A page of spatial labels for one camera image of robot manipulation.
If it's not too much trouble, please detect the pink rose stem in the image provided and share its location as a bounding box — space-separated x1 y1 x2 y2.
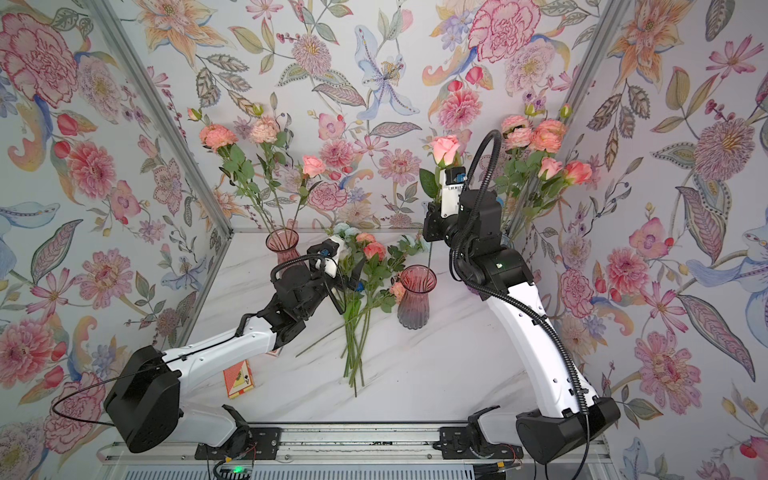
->
419 135 463 244
293 155 326 225

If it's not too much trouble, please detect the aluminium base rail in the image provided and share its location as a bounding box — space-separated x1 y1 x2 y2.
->
97 423 618 479

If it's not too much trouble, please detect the orange yellow card box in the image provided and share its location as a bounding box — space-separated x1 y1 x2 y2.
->
223 360 254 399

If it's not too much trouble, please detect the artificial flower bunch on table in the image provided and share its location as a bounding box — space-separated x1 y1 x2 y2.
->
327 223 427 392

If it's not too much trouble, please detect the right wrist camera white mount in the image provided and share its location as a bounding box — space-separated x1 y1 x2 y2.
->
439 166 466 218

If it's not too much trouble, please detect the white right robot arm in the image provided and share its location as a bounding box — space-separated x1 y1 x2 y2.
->
423 130 621 465

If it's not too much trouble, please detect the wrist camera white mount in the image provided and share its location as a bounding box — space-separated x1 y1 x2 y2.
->
439 166 466 218
313 235 347 278

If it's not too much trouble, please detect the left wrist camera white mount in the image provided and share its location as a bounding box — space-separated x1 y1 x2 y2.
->
313 235 347 278

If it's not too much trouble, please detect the pink glass vase back left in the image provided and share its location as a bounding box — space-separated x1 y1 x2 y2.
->
265 228 299 264

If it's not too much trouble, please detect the pink flower stem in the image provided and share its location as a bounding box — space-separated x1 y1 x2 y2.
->
187 108 275 232
518 157 567 224
545 161 593 213
529 103 573 155
249 103 287 229
492 104 538 227

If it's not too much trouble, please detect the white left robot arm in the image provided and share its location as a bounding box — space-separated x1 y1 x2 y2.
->
103 236 366 458

